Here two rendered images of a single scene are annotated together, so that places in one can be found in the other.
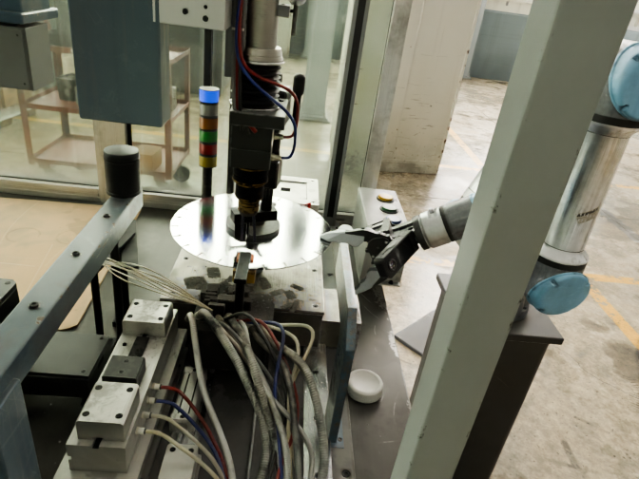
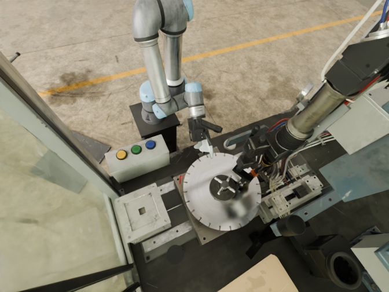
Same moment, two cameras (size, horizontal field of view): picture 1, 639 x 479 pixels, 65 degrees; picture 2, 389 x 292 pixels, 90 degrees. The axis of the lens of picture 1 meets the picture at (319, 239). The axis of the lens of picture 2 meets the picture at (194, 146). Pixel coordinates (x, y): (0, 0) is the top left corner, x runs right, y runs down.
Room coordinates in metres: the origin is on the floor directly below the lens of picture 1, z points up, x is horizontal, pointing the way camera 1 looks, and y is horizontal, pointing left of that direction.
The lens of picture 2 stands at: (1.16, 0.30, 1.74)
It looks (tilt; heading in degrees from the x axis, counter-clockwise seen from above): 61 degrees down; 242
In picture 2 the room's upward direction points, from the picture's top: 10 degrees clockwise
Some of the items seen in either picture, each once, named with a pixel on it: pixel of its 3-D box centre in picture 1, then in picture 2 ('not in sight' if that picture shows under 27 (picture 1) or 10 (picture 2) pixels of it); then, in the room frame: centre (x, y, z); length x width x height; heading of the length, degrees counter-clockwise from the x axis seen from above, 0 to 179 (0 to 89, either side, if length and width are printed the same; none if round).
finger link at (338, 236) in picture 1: (343, 232); (205, 148); (0.92, -0.05, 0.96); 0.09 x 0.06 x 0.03; 85
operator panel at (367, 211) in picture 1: (377, 234); (139, 159); (1.21, -0.16, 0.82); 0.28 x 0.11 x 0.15; 5
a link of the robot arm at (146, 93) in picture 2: not in sight; (152, 95); (1.06, -0.47, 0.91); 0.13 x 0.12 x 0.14; 12
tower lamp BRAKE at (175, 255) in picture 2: (209, 94); (175, 254); (1.17, 0.30, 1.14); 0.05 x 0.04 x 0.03; 95
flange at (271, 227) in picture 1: (253, 220); (223, 186); (0.91, 0.14, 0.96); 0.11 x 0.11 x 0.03
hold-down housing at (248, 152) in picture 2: (272, 132); (250, 153); (0.84, 0.11, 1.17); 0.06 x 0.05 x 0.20; 176
